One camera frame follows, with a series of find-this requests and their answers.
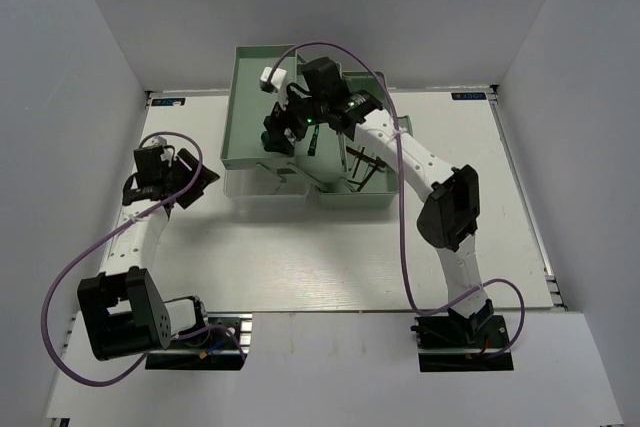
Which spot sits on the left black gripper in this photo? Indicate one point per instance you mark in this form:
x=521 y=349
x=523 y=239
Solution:
x=207 y=176

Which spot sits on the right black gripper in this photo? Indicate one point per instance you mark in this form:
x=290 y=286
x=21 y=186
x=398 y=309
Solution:
x=277 y=123

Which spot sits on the slim black green screwdriver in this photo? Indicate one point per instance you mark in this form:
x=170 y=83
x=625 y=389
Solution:
x=311 y=152

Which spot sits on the green plastic toolbox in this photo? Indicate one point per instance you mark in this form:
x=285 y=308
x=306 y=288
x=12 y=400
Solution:
x=256 y=175

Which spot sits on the large brown hex key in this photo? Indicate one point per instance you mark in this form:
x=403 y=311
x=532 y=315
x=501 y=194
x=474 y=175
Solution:
x=364 y=174

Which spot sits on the medium brown hex key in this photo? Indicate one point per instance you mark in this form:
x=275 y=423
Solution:
x=370 y=160

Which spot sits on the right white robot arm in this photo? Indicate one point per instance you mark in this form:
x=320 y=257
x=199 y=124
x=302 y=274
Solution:
x=449 y=194

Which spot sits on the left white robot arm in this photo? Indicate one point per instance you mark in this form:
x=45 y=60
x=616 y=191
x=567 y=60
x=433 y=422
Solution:
x=123 y=311

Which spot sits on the left blue table sticker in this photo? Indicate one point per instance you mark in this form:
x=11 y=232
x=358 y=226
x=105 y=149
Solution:
x=171 y=101

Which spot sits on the blue table sticker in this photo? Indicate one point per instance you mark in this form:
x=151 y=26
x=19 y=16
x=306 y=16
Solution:
x=468 y=96
x=171 y=101

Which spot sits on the right blue table sticker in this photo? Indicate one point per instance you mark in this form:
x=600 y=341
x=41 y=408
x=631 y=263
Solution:
x=468 y=96

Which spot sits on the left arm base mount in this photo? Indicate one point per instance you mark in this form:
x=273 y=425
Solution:
x=212 y=351

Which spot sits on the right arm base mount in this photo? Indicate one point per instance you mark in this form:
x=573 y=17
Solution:
x=443 y=349

